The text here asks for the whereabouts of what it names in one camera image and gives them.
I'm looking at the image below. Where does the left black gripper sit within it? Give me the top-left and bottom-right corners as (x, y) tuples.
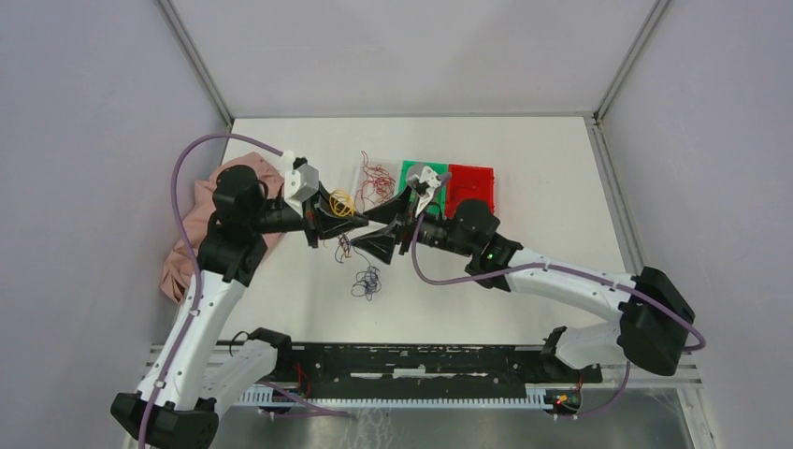
(249, 180), (369, 248)

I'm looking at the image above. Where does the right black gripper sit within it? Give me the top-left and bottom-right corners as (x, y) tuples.
(351, 183), (475, 266)

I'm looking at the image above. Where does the yellow wire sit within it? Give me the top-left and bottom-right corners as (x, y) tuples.
(328, 188), (358, 218)

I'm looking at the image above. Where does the coloured wire bundle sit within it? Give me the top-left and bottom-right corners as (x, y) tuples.
(334, 235), (382, 303)

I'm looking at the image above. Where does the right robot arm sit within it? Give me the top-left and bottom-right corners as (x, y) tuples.
(352, 192), (702, 382)

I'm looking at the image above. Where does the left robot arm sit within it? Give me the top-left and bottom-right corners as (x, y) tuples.
(110, 160), (368, 448)

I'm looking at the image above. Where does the clear plastic bin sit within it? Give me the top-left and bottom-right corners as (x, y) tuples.
(350, 158), (401, 212)

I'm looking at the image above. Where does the green plastic bin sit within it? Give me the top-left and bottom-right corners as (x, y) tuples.
(396, 160), (450, 218)

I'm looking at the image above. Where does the red plastic bin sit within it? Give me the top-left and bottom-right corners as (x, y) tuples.
(444, 164), (495, 217)

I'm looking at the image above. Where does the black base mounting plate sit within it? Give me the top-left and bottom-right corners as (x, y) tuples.
(267, 342), (603, 399)

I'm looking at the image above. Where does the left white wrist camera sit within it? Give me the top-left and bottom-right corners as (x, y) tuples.
(282, 157), (320, 216)

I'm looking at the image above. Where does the white slotted cable duct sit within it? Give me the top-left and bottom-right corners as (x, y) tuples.
(235, 385), (553, 411)

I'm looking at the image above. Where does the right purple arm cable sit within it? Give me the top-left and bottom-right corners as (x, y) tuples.
(410, 173), (709, 419)

